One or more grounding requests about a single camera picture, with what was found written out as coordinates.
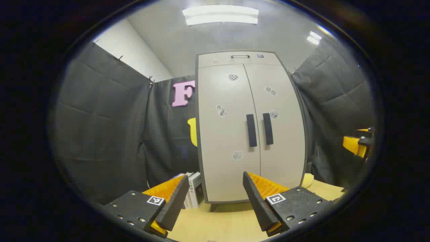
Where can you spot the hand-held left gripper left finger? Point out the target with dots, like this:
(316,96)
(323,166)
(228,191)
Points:
(176,205)

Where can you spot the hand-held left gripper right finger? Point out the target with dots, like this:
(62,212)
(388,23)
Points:
(257,201)

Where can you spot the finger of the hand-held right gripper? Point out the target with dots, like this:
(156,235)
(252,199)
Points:
(364,132)
(352,144)

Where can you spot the grey shoe cabinet door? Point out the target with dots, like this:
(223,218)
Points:
(285,148)
(221,134)

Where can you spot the grey double-door shoe cabinet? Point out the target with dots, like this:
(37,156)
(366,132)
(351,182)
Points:
(197,141)

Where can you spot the grey cabinet drawer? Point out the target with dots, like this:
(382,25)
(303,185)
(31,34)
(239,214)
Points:
(242,62)

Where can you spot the white paperback book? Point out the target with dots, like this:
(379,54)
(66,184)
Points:
(188,201)
(196,191)

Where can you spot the yellow round plush toy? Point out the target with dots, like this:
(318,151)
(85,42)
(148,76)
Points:
(307,181)

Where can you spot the black backdrop cloth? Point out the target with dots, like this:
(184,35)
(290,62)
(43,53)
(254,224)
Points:
(100,134)

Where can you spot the small ceiling light panel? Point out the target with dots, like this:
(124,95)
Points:
(314,38)

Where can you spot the large ceiling light panel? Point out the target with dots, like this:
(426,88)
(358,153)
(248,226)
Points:
(220,15)

